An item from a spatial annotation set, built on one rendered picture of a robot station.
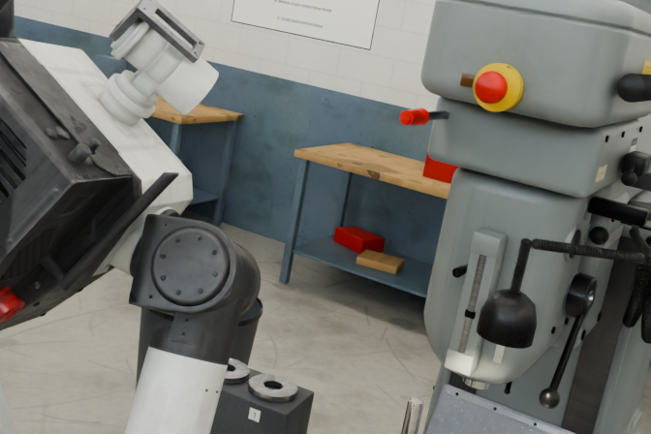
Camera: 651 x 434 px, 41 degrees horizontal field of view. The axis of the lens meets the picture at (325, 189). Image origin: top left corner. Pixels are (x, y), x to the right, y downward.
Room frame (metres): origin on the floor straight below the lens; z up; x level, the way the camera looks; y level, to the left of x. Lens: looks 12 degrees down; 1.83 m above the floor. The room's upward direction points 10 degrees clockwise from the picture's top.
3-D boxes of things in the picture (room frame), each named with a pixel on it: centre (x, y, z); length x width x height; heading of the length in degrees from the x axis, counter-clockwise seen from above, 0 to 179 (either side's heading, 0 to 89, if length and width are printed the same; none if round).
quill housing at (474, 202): (1.30, -0.30, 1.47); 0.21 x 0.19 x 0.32; 63
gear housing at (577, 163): (1.33, -0.31, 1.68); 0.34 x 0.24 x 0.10; 153
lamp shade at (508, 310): (1.05, -0.26, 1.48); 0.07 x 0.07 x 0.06
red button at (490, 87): (1.07, -0.18, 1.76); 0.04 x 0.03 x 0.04; 63
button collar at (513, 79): (1.09, -0.19, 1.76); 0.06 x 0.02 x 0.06; 63
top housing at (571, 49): (1.31, -0.30, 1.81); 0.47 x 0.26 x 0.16; 153
